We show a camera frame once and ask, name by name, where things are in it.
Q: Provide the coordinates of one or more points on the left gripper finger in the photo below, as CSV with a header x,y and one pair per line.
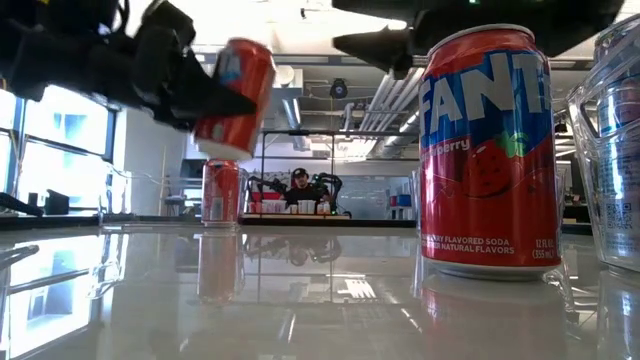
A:
x,y
205,107

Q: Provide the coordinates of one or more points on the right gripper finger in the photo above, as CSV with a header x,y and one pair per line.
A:
x,y
385,47
385,7

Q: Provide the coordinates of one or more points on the red Fanta strawberry can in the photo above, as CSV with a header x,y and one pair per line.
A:
x,y
220,190
240,75
490,200

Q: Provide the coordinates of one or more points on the background black robot arm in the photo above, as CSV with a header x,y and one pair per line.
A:
x,y
330,182
265,184

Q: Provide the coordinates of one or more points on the silver ceiling conduit bundle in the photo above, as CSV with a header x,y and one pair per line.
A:
x,y
385,95

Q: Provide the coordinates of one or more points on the white ceiling fixture box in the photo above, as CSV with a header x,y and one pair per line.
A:
x,y
291,75

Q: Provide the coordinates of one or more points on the person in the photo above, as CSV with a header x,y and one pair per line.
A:
x,y
302,192

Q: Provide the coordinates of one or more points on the wooden background table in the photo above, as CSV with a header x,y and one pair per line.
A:
x,y
300,217

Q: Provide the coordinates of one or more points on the blue plastic crate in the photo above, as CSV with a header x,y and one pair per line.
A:
x,y
405,200

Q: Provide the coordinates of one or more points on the small black box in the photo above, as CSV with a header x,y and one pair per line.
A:
x,y
56,204

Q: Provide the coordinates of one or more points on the blue silver Red Bull can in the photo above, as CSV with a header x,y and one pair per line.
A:
x,y
620,220

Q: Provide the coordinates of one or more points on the black round ceiling camera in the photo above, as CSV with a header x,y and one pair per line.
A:
x,y
339,89

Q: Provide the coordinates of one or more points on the silver vertical duct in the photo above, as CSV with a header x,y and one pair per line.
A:
x,y
295,117

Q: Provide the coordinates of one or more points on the ribbed silver ventilation duct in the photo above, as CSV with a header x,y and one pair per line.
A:
x,y
400,140

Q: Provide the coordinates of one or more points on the black metal table frame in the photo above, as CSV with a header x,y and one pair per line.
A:
x,y
20,205

